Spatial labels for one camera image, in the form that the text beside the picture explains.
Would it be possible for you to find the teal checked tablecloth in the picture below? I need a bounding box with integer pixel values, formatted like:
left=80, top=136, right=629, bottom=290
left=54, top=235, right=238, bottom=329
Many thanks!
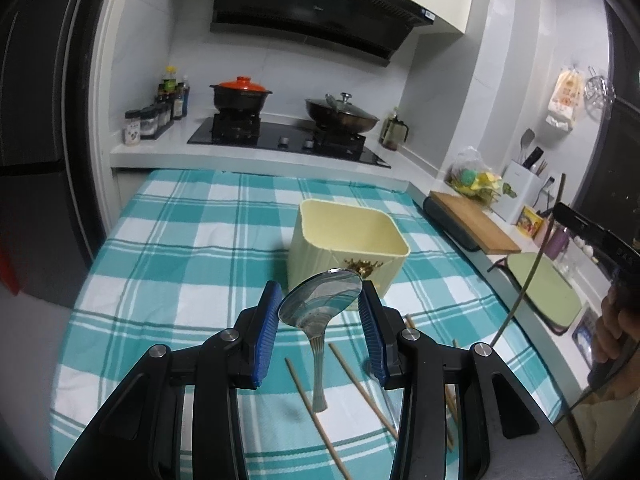
left=50, top=167, right=568, bottom=480

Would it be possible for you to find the person's right hand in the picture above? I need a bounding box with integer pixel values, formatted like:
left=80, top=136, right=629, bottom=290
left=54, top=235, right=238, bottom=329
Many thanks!
left=592, top=287, right=640, bottom=386

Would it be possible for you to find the metal spoon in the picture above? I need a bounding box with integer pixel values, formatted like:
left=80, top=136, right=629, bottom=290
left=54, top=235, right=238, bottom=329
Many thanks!
left=277, top=268, right=363, bottom=414

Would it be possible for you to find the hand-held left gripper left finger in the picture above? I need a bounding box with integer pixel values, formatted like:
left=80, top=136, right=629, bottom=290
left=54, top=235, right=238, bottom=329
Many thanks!
left=55, top=280, right=286, bottom=480

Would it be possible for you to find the black clay pot orange lid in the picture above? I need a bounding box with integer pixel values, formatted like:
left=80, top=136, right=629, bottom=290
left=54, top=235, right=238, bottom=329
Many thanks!
left=209, top=76, right=273, bottom=112

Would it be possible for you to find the black gas cooktop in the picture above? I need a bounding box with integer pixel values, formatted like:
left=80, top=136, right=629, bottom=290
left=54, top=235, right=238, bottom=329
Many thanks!
left=187, top=115, right=392, bottom=168

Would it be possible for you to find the hanging printed bag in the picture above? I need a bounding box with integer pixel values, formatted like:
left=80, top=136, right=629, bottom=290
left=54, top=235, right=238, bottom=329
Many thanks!
left=545, top=67, right=587, bottom=132

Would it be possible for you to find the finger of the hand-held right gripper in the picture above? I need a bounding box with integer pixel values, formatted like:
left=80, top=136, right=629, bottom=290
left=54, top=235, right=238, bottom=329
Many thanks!
left=554, top=202, right=608, bottom=243

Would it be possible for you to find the dark refrigerator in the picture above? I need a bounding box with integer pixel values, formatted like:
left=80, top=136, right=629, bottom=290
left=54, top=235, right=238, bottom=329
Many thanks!
left=0, top=0, right=118, bottom=311

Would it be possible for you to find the wooden cutting board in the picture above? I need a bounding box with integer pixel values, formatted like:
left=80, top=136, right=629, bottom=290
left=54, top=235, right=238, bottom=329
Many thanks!
left=429, top=190, right=522, bottom=255

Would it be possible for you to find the white label spice jar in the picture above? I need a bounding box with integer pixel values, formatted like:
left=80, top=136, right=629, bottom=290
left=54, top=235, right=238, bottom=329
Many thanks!
left=123, top=110, right=142, bottom=147

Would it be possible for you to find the wok with glass lid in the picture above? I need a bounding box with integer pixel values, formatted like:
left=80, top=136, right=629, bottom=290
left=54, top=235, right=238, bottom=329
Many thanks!
left=305, top=92, right=381, bottom=133

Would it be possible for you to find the yellow cap oil bottle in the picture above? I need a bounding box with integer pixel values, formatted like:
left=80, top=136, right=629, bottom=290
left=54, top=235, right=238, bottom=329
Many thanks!
left=161, top=66, right=180, bottom=106

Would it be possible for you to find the cream utensil holder box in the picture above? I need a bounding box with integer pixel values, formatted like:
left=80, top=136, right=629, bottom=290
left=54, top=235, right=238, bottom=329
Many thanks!
left=286, top=198, right=412, bottom=311

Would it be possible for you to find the plastic bag of sponges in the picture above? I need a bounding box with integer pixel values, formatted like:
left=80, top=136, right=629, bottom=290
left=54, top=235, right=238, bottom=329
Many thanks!
left=447, top=146, right=518, bottom=208

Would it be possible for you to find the black range hood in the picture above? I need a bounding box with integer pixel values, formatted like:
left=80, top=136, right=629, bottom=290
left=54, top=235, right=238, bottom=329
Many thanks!
left=210, top=0, right=436, bottom=68

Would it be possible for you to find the person's right forearm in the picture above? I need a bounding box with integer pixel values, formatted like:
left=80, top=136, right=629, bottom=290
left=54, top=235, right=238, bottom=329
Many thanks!
left=570, top=385, right=640, bottom=480

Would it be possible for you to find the green mat black rim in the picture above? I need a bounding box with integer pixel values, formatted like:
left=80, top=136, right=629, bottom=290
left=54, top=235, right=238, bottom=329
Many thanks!
left=487, top=252, right=586, bottom=336

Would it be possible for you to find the white cutlery holder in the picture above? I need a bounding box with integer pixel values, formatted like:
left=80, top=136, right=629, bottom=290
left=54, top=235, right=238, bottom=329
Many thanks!
left=500, top=160, right=549, bottom=226

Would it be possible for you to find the glass pitcher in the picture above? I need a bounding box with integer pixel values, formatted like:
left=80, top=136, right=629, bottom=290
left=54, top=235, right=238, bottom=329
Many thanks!
left=378, top=109, right=410, bottom=152

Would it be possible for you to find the yellow printed box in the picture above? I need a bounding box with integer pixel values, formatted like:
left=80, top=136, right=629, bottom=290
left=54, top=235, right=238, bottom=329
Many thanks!
left=516, top=205, right=546, bottom=238

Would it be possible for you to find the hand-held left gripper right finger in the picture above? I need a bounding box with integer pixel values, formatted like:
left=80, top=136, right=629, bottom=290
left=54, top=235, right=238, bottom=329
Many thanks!
left=357, top=280, right=586, bottom=480

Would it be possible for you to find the hanging metal strainer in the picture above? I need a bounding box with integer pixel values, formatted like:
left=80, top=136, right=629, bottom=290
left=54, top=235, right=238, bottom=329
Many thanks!
left=582, top=66, right=617, bottom=111

